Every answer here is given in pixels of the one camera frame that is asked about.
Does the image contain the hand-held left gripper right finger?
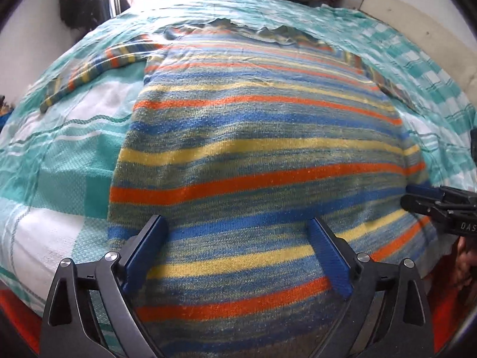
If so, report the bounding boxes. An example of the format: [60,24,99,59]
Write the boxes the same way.
[309,217,435,358]

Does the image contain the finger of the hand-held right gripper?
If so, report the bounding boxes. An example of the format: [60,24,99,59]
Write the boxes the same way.
[400,193,438,217]
[407,183,446,199]

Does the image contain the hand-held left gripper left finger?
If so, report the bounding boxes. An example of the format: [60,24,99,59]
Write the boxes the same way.
[39,214,169,358]

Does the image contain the striped knit sweater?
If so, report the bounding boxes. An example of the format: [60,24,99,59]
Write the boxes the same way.
[39,26,438,358]

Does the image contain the dark hanging clothes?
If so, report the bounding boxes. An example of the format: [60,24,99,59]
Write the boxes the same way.
[60,0,112,32]

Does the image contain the person's right hand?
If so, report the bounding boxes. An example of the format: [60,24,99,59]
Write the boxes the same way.
[453,237,477,288]

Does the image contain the bed with teal plaid sheet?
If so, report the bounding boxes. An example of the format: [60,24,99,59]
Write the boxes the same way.
[0,0,477,344]

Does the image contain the cream padded headboard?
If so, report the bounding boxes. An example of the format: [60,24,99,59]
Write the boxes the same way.
[360,0,477,94]

